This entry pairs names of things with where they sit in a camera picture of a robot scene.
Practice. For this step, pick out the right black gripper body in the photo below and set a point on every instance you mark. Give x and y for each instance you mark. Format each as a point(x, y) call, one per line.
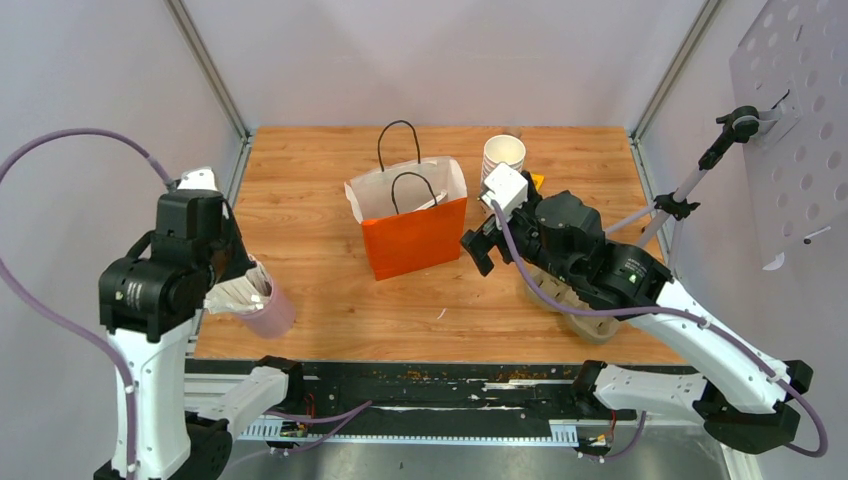
point(523, 231)

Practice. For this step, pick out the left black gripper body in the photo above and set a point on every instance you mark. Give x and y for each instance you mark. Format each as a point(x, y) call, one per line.
point(231, 255)

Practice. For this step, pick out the pink cup with packets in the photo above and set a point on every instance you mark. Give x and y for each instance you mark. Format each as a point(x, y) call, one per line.
point(256, 300)

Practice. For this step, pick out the yellow plastic holder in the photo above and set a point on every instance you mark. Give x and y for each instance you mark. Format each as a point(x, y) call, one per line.
point(538, 181)

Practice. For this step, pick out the stack of white paper cups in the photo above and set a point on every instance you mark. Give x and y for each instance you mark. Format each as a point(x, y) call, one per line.
point(505, 149)

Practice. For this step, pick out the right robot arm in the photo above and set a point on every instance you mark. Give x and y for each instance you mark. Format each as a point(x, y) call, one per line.
point(742, 397)

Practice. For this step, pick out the grey tripod stand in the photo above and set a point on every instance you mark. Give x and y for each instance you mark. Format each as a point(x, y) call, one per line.
point(738, 127)

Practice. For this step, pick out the orange paper takeout bag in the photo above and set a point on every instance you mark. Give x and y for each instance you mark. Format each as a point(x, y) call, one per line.
point(411, 213)

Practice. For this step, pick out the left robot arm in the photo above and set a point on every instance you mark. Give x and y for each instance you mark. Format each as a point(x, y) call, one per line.
point(148, 301)

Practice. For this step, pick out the white perforated panel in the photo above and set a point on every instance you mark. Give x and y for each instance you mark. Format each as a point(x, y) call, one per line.
point(791, 65)

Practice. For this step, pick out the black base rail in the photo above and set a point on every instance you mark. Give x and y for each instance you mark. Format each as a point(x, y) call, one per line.
point(447, 402)

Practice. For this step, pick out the brown pulp cup carrier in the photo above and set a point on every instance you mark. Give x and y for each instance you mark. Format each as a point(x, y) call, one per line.
point(594, 330)

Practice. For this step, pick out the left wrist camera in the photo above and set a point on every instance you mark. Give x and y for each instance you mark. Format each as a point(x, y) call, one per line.
point(202, 178)

